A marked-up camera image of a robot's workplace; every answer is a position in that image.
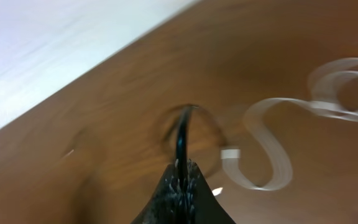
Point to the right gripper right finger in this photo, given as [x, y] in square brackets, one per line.
[201, 205]

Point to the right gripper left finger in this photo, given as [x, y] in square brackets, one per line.
[165, 205]

